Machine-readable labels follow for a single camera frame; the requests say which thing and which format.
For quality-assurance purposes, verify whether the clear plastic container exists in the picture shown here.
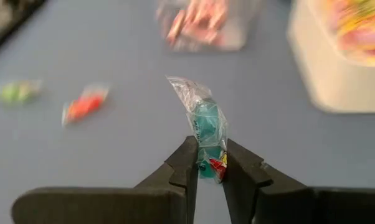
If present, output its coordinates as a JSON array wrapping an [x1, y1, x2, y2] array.
[[155, 0, 263, 53]]

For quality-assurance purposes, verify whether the white plastic bin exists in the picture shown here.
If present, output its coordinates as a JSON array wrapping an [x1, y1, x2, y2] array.
[[286, 0, 375, 114]]

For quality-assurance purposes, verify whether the blue Jolly Rancher candy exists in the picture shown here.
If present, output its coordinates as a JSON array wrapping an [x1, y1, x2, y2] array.
[[166, 75, 229, 184]]

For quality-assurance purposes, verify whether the yellow Sour Patch packet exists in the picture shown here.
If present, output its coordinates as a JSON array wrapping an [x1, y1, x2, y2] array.
[[338, 30, 375, 66], [329, 0, 375, 35]]

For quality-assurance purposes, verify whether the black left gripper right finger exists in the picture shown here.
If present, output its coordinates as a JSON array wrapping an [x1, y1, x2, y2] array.
[[222, 138, 307, 224]]

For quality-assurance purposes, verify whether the green Jolly Rancher candy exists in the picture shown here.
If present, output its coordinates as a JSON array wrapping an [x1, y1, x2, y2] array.
[[0, 79, 44, 105]]

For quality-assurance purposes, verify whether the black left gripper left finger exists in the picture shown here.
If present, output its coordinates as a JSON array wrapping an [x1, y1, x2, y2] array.
[[133, 136, 199, 224]]

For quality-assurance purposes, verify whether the black aluminium table frame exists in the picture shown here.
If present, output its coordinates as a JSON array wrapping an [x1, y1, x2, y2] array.
[[0, 0, 47, 57]]

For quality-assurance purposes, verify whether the red Jolly Rancher candy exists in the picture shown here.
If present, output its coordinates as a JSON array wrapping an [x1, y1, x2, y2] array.
[[61, 84, 110, 127]]

